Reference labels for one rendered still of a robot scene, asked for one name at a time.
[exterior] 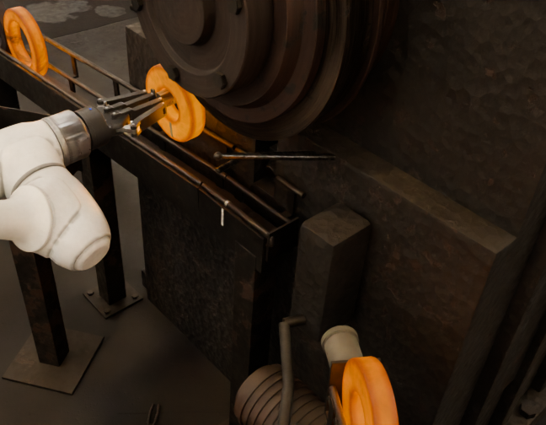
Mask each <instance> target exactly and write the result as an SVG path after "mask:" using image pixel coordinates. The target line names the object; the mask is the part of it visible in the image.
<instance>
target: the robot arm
mask: <svg viewBox="0 0 546 425"><path fill-rule="evenodd" d="M174 104H176V100H175V98H174V96H173V95H172V94H171V93H170V92H169V91H168V90H167V89H164V90H161V91H159V92H157V93H156V92H155V89H151V93H148V92H147V90H145V89H144V90H140V91H136V92H132V93H129V94H122V95H118V96H115V97H110V98H102V99H97V106H98V107H97V108H95V107H94V106H91V105H90V106H87V107H84V108H82V109H80V110H76V111H74V112H72V111H71V110H64V111H62V112H60V113H57V114H55V115H53V116H48V117H45V118H42V119H41V120H38V121H32V122H22V123H19V124H16V125H12V126H8V127H5V128H3V129H1V130H0V198H2V197H6V198H7V200H0V239H6V240H12V241H13V242H14V244H15V245H16V246H17V247H18V248H20V249H21V250H23V251H27V252H34V253H36V254H39V255H41V256H44V257H45V258H51V259H52V260H53V261H54V262H55V263H56V264H57V265H58V266H62V267H64V268H66V269H68V270H71V271H84V270H87V269H89V268H91V267H93V266H95V265H96V264H97V263H99V262H100V261H101V260H102V259H103V258H104V256H105V255H106V254H107V252H108V250H109V248H110V240H111V234H110V227H109V225H108V222H107V220H106V218H105V216H104V214H103V212H102V210H101V209H100V207H99V205H98V204H97V202H96V201H95V200H94V199H93V197H92V196H91V195H90V193H89V192H88V191H87V189H86V188H85V187H84V186H83V185H82V184H81V183H80V181H79V180H77V179H76V178H75V177H74V176H72V174H71V173H70V172H69V171H68V170H67V168H66V166H68V165H69V164H72V163H74V162H77V161H79V160H81V159H84V158H87V157H88V156H89V155H90V153H91V151H92V150H95V149H96V148H100V147H102V146H104V145H106V144H107V143H108V142H109V140H110V139H111V138H112V137H113V136H118V135H121V134H123V133H124V132H127V133H131V137H134V138H135V137H138V136H139V134H140V133H141V132H142V131H144V130H145V129H147V128H148V127H150V126H151V125H152V124H154V123H156V122H157V121H159V120H161V119H162V118H164V117H165V116H166V115H167V107H168V106H171V105H174Z"/></svg>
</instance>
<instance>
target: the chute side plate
mask: <svg viewBox="0 0 546 425"><path fill-rule="evenodd" d="M0 79H2V80H3V81H4V82H6V83H8V84H9V85H10V86H12V87H13V88H14V89H16V90H18V91H19V92H20V93H21V94H22V95H24V96H25V97H27V98H28V99H29V100H31V101H32V102H34V103H35V104H37V105H38V106H39V107H40V108H42V109H43V110H45V111H46V112H47V113H49V114H50V115H55V114H57V113H60V112H62V111H64V110H71V111H72V112H74V111H76V110H80V109H82V108H81V107H79V106H78V105H76V104H75V103H73V102H72V101H71V100H69V99H68V98H66V97H65V96H63V95H62V94H60V93H58V92H57V91H55V90H54V89H53V88H51V87H50V86H48V85H47V84H45V83H43V82H42V81H40V80H39V79H38V78H36V77H35V76H33V75H32V74H30V73H28V72H27V71H25V70H24V69H23V68H21V67H20V66H18V65H17V64H15V63H14V62H12V61H10V60H9V59H7V58H6V57H5V56H4V55H2V54H1V53H0ZM98 150H99V151H101V152H102V153H104V154H105V155H107V156H108V157H109V158H111V159H113V160H114V161H115V162H116V163H117V164H119V165H120V166H122V167H123V168H124V169H126V170H128V171H129V172H130V173H132V174H133V175H134V176H135V177H137V178H138V179H139V180H141V181H142V182H144V183H145V184H147V185H148V186H150V187H151V188H153V189H154V190H155V191H156V192H157V193H159V194H160V195H162V196H163V197H165V198H166V199H167V200H169V201H170V202H172V203H173V204H174V205H175V206H176V207H178V208H180V209H181V210H182V211H184V212H185V213H187V214H188V215H190V216H191V217H192V218H193V219H195V220H196V221H197V222H199V223H200V224H201V225H203V226H204V227H205V228H206V229H208V230H209V231H210V232H211V233H213V234H214V235H215V236H216V237H218V238H219V239H220V240H221V241H222V242H223V243H224V244H225V245H227V246H228V247H229V248H230V249H232V250H233V251H234V252H235V241H238V242H239V243H240V244H241V245H242V246H243V247H244V248H245V249H247V250H248V251H249V252H251V253H252V254H253V255H254V256H256V265H255V269H256V270H257V271H258V272H260V273H262V272H263V268H264V257H265V237H264V236H262V235H261V234H259V233H258V232H256V231H255V230H254V229H252V228H251V227H250V226H249V225H248V224H246V222H244V221H243V220H242V219H240V218H239V217H238V216H236V215H235V214H234V213H232V212H231V211H229V210H228V209H227V208H226V207H224V206H223V205H222V204H221V203H220V202H218V201H217V200H216V199H214V198H213V197H211V196H210V195H209V194H207V193H206V192H205V191H203V190H202V189H201V188H200V187H199V186H197V185H196V184H194V183H192V182H191V181H189V180H187V179H186V178H185V177H184V176H183V175H181V174H179V173H178V172H176V171H175V170H173V169H171V168H170V167H168V166H167V165H166V164H164V163H163V162H161V161H160V160H158V159H156V158H155V157H153V156H152V155H151V154H150V153H148V152H146V151H145V150H143V149H142V148H140V147H139V146H137V145H136V144H135V143H133V142H131V141H130V140H129V139H127V138H126V137H124V136H122V135H118V136H113V137H112V138H111V139H110V140H109V142H108V143H107V144H106V145H104V146H102V147H100V148H98ZM222 209H224V210H223V226H222Z"/></svg>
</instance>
